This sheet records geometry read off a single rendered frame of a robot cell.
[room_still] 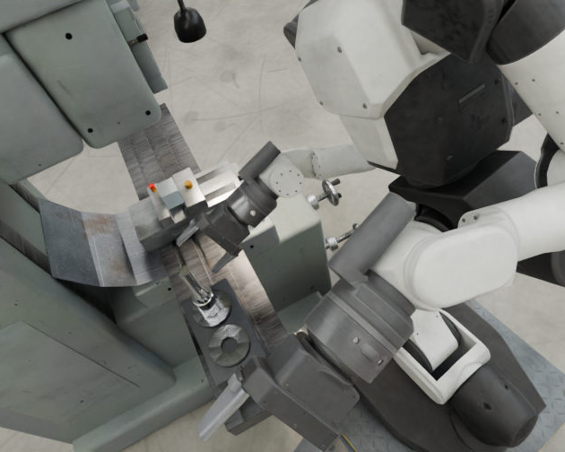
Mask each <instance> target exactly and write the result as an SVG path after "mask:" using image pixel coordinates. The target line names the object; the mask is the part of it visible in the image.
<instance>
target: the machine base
mask: <svg viewBox="0 0 565 452"><path fill-rule="evenodd" d="M322 299H323V297H322V295H321V293H320V292H319V291H316V292H314V293H312V294H310V295H309V296H307V297H305V298H303V299H302V300H299V301H297V302H295V303H293V304H291V305H290V306H289V307H287V308H285V309H282V310H280V311H279V312H277V313H276V314H277V315H278V317H279V318H280V320H281V322H282V325H283V327H284V329H285V330H286V332H287V334H295V333H296V332H297V331H299V330H300V329H301V328H302V327H304V326H305V324H304V323H303V320H304V319H305V318H306V317H307V316H308V314H309V313H310V312H311V311H312V310H313V308H314V307H315V306H316V305H317V304H318V303H319V302H320V301H321V300H322ZM173 371H174V374H175V377H176V380H177V382H176V384H175V385H174V386H173V387H170V388H169V389H167V390H165V391H163V392H161V393H159V394H158V395H156V396H154V397H152V398H150V399H149V400H147V401H145V402H143V403H141V404H139V405H138V406H136V407H134V408H132V409H130V410H129V411H127V412H125V413H122V414H120V415H119V416H118V417H116V418H114V419H112V420H110V421H109V422H106V423H104V424H102V425H100V426H99V427H98V428H96V429H94V430H91V431H90V432H88V433H86V434H84V435H82V436H81V437H80V438H78V439H75V440H74V441H73V448H74V452H118V451H120V450H122V449H124V448H126V447H128V446H130V445H132V444H134V443H135V442H136V441H138V440H140V439H142V438H144V437H146V436H148V435H150V434H151V433H153V432H155V431H157V430H158V429H160V428H162V427H164V426H166V425H167V424H169V423H171V422H173V421H175V420H176V419H178V418H180V417H182V416H183V415H185V414H187V413H190V412H191V411H193V410H195V409H196V408H197V407H199V406H201V405H203V404H205V403H207V402H209V401H211V400H213V399H214V396H213V392H212V389H211V388H210V385H209V382H208V380H207V377H206V375H205V373H204V368H203V366H202V363H201V361H200V359H199V356H198V355H197V356H195V357H194V358H192V359H190V360H189V361H186V362H184V363H182V364H180V365H178V366H177V367H176V368H173Z"/></svg>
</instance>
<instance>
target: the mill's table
mask: <svg viewBox="0 0 565 452"><path fill-rule="evenodd" d="M159 106H160V108H161V119H160V120H159V122H157V123H156V124H154V125H152V126H148V127H146V128H145V129H143V130H141V131H138V132H136V133H134V134H132V135H130V136H127V137H125V138H123V139H121V140H119V141H117V144H118V146H119V149H120V151H121V153H122V156H123V159H124V161H125V164H126V167H127V170H128V172H129V175H130V178H131V179H132V182H133V185H134V187H135V191H136V193H137V196H138V198H139V201H142V200H144V199H145V198H147V197H149V193H148V190H147V187H148V186H149V185H150V184H155V183H157V184H158V183H161V182H162V181H164V180H166V179H168V178H173V177H172V175H174V174H176V173H178V172H180V171H182V170H185V169H187V168H190V169H191V171H192V173H193V174H194V175H196V174H198V173H200V172H202V171H201V170H200V168H199V166H198V164H197V162H196V160H195V158H194V156H193V154H192V152H191V151H190V149H189V147H188V145H187V143H186V141H185V139H184V137H183V135H182V134H181V132H180V131H179V129H178V126H177V124H176V122H175V120H174V118H173V116H172V115H171V114H170V111H169V109H168V108H167V106H166V104H165V103H162V104H161V105H159ZM173 180H174V178H173ZM174 182H175V180H174ZM158 250H159V253H160V255H161V260H162V262H163V264H164V267H165V269H166V272H167V274H168V277H169V280H170V283H171V286H172V288H173V291H174V292H175V295H176V298H177V300H178V304H179V306H180V309H181V311H182V314H183V317H184V319H185V321H186V324H187V328H188V330H189V333H190V335H191V337H192V340H193V343H194V345H195V348H196V351H197V354H198V356H199V359H200V361H201V363H202V366H203V368H204V373H205V375H206V377H207V380H208V382H209V385H210V388H211V389H212V392H213V396H214V399H215V401H216V400H217V399H218V397H219V396H220V395H221V394H222V392H223V391H222V390H221V389H220V388H219V387H217V386H216V384H215V382H214V380H213V376H212V374H211V371H210V370H209V368H208V365H207V363H206V361H205V358H204V356H203V353H202V351H201V349H200V346H199V344H198V342H197V340H196V337H195V334H194V332H193V330H192V327H191V325H190V324H189V321H188V319H187V315H186V313H185V311H184V309H183V307H182V305H181V302H182V301H184V300H187V299H189V298H190V297H192V292H191V290H189V288H188V287H187V286H186V284H185V283H184V282H183V281H182V279H181V278H180V277H179V276H178V269H179V268H180V267H181V266H182V267H184V265H187V266H188V267H189V269H190V270H191V271H192V273H193V274H194V276H195V277H196V279H197V280H198V281H199V282H200V283H201V284H202V285H205V286H208V287H210V286H212V285H214V284H215V283H217V282H219V281H221V280H222V279H224V278H226V279H227V280H228V281H229V283H230V285H231V287H232V289H233V290H234V291H235V293H236V294H237V296H238V298H239V300H240V302H241V303H242V305H243V307H244V308H245V310H246V311H247V313H248V316H249V318H250V320H251V321H252V323H253V325H254V327H255V329H256V331H257V333H258V335H259V336H260V338H261V340H262V342H263V344H264V346H265V348H266V350H267V351H268V353H269V355H271V354H272V353H273V352H274V350H275V349H276V348H277V347H278V346H279V345H280V344H281V342H282V341H283V340H284V339H285V338H286V337H287V335H288V334H287V332H286V330H285V329H284V327H283V324H282V322H281V320H280V318H279V317H278V315H277V314H276V312H275V310H274V307H273V305H272V303H271V301H270V300H269V299H268V297H267V294H266V292H265V290H264V288H263V286H262V284H261V283H260V281H259V280H258V278H257V276H256V273H255V271H254V269H253V268H252V266H251V264H250V263H249V261H248V258H247V256H246V254H245V253H244V251H243V250H242V251H241V252H240V253H239V256H238V257H236V258H235V259H234V260H233V259H232V260H231V261H230V262H229V263H228V264H227V265H226V266H224V267H223V268H222V269H221V270H220V271H219V272H218V273H217V274H215V273H214V272H213V269H212V267H213V266H214V265H215V264H216V263H217V262H218V261H219V260H220V259H221V258H222V256H223V255H224V254H225V253H226V252H227V251H226V250H224V249H223V248H222V247H220V246H219V245H218V244H217V243H215V242H214V241H213V240H212V239H210V238H209V237H208V236H206V235H205V234H204V233H203V232H201V230H200V229H198V230H197V231H196V232H195V233H194V234H193V235H192V236H190V237H189V238H188V239H187V240H186V241H185V242H184V243H183V244H182V245H181V246H178V245H177V241H176V239H174V240H172V241H171V242H169V243H167V244H165V245H163V246H161V247H159V248H158ZM270 416H272V414H271V413H269V412H268V411H267V410H266V409H264V408H263V407H262V406H260V405H259V404H258V403H257V402H256V401H255V400H254V399H253V398H252V397H250V398H249V399H248V400H246V401H245V402H244V403H243V405H242V406H241V407H240V408H239V409H238V410H237V411H236V412H235V413H234V414H233V415H232V416H231V417H230V418H229V419H228V420H227V421H226V422H225V423H224V425H225V427H226V430H227V431H228V432H230V433H231V434H233V435H235V436H237V435H239V434H240V433H242V432H243V431H245V430H248V429H249V428H251V427H253V426H255V425H256V424H258V423H260V422H261V421H263V420H265V419H267V418H268V417H270Z"/></svg>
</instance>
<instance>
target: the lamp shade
mask: <svg viewBox="0 0 565 452"><path fill-rule="evenodd" d="M173 20H174V29H175V32H176V33H177V36H178V40H179V41H181V42H183V43H192V42H196V41H198V40H200V39H201V38H203V37H204V35H205V34H206V32H207V30H206V28H205V25H204V20H203V18H202V16H201V15H200V14H199V12H198V11H197V10H196V9H195V8H192V7H186V10H185V11H181V10H180V9H179V10H178V11H177V12H176V13H175V14H174V17H173Z"/></svg>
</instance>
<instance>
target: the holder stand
mask: <svg viewBox="0 0 565 452"><path fill-rule="evenodd" d="M210 288H211V289H212V291H213V293H214V294H215V295H216V297H217V298H218V300H219V301H220V303H221V304H222V307H221V310H220V312H219V313H218V314H217V315H216V316H214V317H205V316H204V315H203V314H202V313H201V311H200V310H199V309H198V308H197V307H196V305H195V304H194V303H193V301H192V299H191V297H190V298H189V299H187V300H184V301H182V302H181V305H182V307H183V309H184V311H185V313H186V315H187V319H188V321H189V324H190V325H191V327H192V330H193V332H194V334H195V337H196V340H197V342H198V344H199V346H200V349H201V351H202V353H203V356H204V358H205V361H206V363H207V365H208V368H209V370H210V371H211V374H212V376H213V380H214V382H215V384H216V386H217V387H219V388H220V389H221V390H222V391H224V389H225V388H226V387H227V386H228V385H229V384H228V380H229V379H230V377H231V376H232V375H233V374H234V373H237V371H236V368H237V367H238V366H239V365H241V366H242V367H243V366H244V365H245V364H246V363H247V362H248V361H249V359H250V358H251V357H252V356H259V357H262V358H264V359H265V360H267V359H268V357H269V356H270V355H269V353H268V351H267V350H266V348H265V346H264V344H263V342H262V340H261V338H260V336H259V335H258V333H257V331H256V329H255V327H254V325H253V323H252V321H251V320H250V318H249V316H248V313H247V311H246V310H245V308H244V307H243V305H242V303H241V302H240V300H239V298H238V296H237V294H236V293H235V291H234V290H233V289H232V287H231V285H230V283H229V281H228V280H227V279H226V278H224V279H222V280H221V281H219V282H217V283H215V284H214V285H212V286H210Z"/></svg>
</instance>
